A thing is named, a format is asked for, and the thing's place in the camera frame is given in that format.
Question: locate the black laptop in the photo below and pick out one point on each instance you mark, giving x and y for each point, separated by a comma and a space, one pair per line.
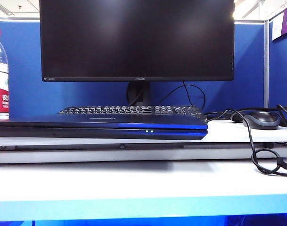
86, 131

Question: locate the black external keyboard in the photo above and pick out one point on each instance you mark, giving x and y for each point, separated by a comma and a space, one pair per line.
110, 109

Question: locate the white desk riser board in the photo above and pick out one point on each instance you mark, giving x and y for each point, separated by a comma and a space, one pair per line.
133, 155

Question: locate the black ASUS monitor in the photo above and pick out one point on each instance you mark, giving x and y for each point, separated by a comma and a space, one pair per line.
133, 35

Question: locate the black computer mouse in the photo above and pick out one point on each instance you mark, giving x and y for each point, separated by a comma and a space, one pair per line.
263, 121

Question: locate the wide blue partition panel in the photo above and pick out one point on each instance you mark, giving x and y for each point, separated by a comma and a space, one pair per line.
23, 70

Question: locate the narrow blue partition panel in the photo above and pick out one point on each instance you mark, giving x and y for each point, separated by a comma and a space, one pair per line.
281, 70

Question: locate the metal partition post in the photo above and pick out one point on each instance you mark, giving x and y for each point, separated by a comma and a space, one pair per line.
266, 70

